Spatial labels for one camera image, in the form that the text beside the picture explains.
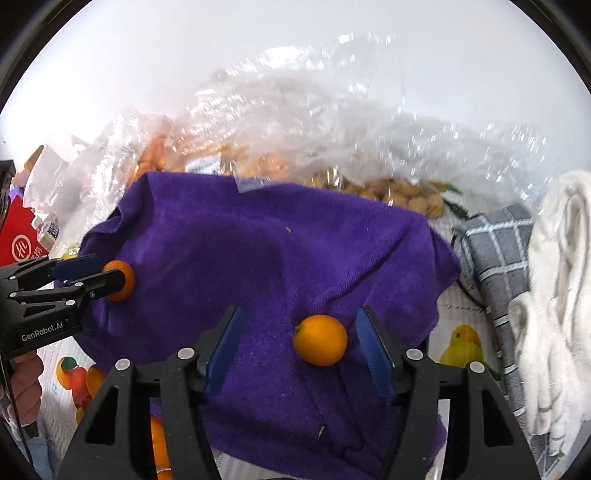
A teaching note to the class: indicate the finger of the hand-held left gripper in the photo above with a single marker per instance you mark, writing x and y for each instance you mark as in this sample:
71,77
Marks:
104,285
81,266

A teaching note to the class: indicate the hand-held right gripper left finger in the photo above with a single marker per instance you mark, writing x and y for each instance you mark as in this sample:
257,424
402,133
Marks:
225,353

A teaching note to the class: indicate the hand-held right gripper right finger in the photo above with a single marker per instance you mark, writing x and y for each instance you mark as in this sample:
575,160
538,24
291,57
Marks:
375,355

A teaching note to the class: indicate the small orange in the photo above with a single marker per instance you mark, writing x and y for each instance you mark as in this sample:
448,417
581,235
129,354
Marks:
320,340
125,288

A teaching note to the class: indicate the person's left hand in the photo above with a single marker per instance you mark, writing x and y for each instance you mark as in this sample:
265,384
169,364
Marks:
27,383

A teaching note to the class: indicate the red box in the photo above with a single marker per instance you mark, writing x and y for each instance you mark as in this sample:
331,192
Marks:
23,235

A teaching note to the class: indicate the fruit-print lace tablecloth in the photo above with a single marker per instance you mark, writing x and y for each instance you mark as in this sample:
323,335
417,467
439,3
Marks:
455,314

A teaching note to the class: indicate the white plastic bag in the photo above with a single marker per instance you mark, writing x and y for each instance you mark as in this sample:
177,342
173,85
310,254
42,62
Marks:
53,175

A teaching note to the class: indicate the purple towel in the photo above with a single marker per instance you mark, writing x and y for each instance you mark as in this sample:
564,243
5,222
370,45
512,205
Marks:
277,258

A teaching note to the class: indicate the large oval orange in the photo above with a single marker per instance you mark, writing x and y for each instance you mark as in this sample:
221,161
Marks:
159,443

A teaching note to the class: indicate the clear plastic bag of oranges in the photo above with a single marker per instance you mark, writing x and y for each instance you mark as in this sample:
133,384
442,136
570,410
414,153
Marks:
106,157

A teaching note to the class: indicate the grey checked cloth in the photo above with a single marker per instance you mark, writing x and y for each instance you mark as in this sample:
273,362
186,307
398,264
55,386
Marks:
496,258

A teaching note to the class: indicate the pile of tan longans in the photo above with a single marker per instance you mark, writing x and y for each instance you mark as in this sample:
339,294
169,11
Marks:
406,194

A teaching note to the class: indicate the pile of bagged oranges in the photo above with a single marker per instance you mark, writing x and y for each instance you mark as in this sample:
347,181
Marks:
258,164

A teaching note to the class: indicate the white cloth gloves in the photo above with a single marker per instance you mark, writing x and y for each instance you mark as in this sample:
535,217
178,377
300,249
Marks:
558,286

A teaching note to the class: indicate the large clear plastic bag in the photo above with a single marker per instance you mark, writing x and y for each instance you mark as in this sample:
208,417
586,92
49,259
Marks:
369,106

